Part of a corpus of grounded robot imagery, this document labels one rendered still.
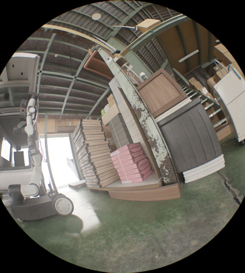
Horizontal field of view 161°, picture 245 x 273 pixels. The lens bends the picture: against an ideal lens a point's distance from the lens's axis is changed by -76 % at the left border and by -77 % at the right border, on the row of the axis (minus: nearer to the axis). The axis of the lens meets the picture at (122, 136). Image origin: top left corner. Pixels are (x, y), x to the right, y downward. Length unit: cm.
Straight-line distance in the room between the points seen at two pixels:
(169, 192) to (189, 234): 30
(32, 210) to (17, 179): 72
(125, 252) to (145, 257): 8
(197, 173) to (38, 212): 124
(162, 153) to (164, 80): 55
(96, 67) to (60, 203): 229
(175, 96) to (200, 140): 34
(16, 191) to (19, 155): 275
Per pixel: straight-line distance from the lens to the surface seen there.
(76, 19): 544
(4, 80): 198
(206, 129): 64
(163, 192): 58
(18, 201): 112
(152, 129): 59
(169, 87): 72
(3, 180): 170
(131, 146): 84
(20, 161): 372
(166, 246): 39
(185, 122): 62
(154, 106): 70
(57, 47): 266
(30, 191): 104
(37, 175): 108
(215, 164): 69
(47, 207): 93
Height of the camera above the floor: 34
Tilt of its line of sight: 15 degrees up
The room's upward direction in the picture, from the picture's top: 21 degrees counter-clockwise
